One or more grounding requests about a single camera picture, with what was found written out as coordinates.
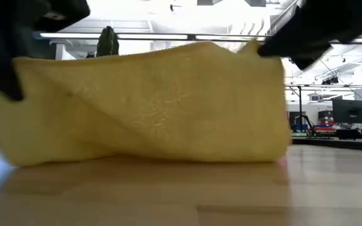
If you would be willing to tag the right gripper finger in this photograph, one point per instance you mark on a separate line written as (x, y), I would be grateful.
(303, 50)

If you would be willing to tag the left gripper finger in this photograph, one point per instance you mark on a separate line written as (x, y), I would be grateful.
(5, 78)

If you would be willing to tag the yellow microfiber towel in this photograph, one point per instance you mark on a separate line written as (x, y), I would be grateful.
(152, 110)

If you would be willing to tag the background black robot arm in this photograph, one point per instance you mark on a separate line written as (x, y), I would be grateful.
(308, 124)

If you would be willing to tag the black ceiling-mounted device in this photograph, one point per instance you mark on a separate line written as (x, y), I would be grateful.
(330, 80)

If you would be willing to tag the large black monitor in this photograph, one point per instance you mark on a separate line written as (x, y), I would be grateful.
(350, 111)

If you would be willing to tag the green cactus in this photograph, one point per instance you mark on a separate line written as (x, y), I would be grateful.
(107, 42)

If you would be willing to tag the black background workstation frame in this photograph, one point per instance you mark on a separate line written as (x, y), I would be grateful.
(300, 100)

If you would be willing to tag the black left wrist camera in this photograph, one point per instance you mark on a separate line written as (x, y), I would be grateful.
(64, 12)

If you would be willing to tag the black aluminium table frame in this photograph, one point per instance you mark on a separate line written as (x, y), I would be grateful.
(335, 143)

